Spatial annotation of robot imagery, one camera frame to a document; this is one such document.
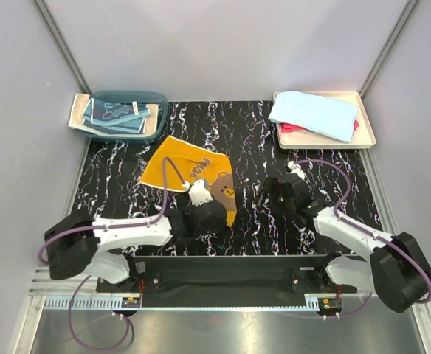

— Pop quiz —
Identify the yellow bear towel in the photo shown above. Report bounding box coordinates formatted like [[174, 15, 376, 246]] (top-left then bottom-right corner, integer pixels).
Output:
[[139, 136, 237, 226]]

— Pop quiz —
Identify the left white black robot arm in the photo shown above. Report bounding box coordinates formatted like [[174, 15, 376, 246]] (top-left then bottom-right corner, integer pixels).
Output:
[[39, 201, 227, 292]]

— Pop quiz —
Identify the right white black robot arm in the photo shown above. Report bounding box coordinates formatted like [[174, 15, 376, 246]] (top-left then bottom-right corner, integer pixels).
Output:
[[256, 173, 431, 313]]

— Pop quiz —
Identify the white plastic tray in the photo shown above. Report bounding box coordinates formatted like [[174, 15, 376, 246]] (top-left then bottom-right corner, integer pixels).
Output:
[[275, 91, 376, 150]]

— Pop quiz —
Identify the pink folded towel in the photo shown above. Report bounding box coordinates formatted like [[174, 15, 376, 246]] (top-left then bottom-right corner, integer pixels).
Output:
[[278, 117, 360, 134]]

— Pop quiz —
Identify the light blue folded towel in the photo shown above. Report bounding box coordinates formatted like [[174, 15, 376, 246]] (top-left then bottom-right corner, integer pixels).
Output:
[[269, 91, 359, 142]]

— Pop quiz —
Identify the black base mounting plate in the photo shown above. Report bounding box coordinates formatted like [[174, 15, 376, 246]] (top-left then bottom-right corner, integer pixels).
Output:
[[97, 255, 356, 310]]

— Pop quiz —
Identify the black marble pattern mat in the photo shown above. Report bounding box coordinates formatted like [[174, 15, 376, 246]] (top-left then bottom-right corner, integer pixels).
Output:
[[72, 101, 382, 257]]

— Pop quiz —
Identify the teal plastic basket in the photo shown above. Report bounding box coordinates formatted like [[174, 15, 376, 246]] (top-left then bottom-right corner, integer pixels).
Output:
[[81, 91, 169, 144]]

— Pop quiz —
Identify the blue beige patterned towel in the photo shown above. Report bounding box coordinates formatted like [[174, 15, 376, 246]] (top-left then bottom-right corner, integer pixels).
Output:
[[68, 94, 162, 139]]

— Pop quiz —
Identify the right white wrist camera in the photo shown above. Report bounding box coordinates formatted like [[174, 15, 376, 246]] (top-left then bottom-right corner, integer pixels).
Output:
[[287, 161, 307, 181]]

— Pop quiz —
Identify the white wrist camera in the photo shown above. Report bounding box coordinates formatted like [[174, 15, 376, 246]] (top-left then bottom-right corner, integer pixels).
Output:
[[182, 178, 213, 207], [287, 161, 307, 181]]

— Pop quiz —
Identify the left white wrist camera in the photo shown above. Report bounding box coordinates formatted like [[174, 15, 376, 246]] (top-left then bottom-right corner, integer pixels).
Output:
[[182, 178, 213, 207]]

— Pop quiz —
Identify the slotted aluminium cable rail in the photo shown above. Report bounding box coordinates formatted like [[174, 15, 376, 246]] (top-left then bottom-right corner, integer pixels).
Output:
[[44, 295, 142, 311]]

